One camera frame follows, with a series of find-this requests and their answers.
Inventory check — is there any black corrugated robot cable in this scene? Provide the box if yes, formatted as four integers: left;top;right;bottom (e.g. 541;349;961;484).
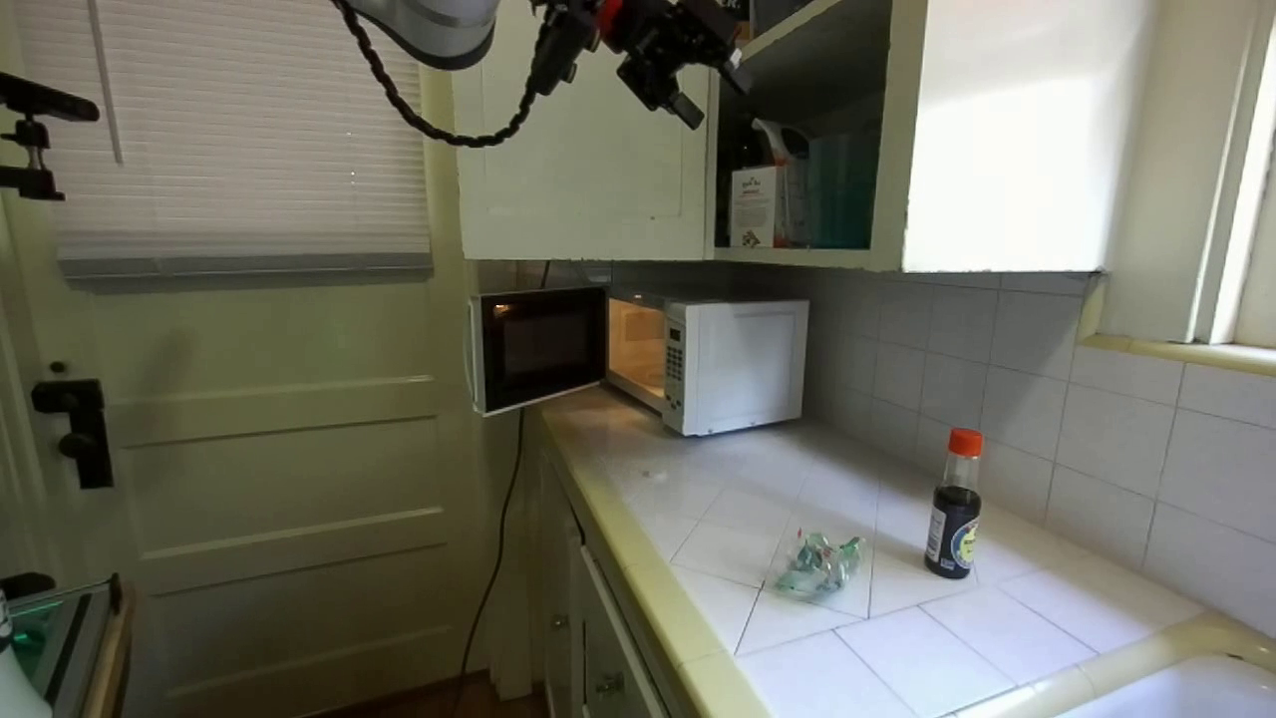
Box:
327;0;600;151

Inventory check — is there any cream panelled door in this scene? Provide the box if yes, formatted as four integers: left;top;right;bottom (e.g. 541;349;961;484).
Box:
0;196;500;718

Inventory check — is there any soy sauce bottle red cap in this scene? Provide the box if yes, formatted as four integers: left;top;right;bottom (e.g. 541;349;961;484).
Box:
920;422;995;583

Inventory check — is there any cream cupboard door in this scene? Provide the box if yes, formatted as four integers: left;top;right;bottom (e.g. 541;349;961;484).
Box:
442;0;721;266

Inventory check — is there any black-windowed microwave door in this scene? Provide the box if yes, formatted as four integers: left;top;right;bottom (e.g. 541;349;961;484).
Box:
464;280;613;422

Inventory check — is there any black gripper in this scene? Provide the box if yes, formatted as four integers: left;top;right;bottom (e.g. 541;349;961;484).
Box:
595;0;761;135

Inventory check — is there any white microwave oven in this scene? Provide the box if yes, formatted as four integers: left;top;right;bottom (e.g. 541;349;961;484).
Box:
604;292;815;442

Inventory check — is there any cream wall cupboard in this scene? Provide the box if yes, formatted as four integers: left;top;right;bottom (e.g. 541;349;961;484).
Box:
701;0;1163;280

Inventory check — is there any glass-topped stand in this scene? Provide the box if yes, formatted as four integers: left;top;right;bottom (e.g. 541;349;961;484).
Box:
0;571;139;718

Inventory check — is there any white printed carton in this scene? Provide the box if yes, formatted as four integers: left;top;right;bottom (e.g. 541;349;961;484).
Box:
725;162;790;256

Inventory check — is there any crumpled green wrapper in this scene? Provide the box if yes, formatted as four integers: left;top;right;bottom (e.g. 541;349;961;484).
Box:
767;528;870;607

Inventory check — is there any cream base cabinet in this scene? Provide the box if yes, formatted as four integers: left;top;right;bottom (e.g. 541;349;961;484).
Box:
528;436;697;718

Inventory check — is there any window frame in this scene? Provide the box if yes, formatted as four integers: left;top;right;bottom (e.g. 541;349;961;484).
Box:
1186;0;1276;353

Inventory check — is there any black microwave power cord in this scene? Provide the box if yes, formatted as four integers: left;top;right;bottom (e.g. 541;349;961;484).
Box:
454;405;528;686

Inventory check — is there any white door blind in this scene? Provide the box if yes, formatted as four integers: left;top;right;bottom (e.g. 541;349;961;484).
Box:
35;0;440;288

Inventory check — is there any teal drinking glass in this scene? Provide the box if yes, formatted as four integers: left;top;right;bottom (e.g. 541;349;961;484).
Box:
799;125;883;256

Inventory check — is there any black camera clamp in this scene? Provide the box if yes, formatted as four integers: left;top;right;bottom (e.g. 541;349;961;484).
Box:
0;70;104;206

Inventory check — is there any white sink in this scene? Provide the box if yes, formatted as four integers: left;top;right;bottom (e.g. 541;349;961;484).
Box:
1052;645;1276;718

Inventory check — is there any black door latch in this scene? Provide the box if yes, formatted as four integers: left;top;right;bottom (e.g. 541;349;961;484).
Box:
30;373;121;496

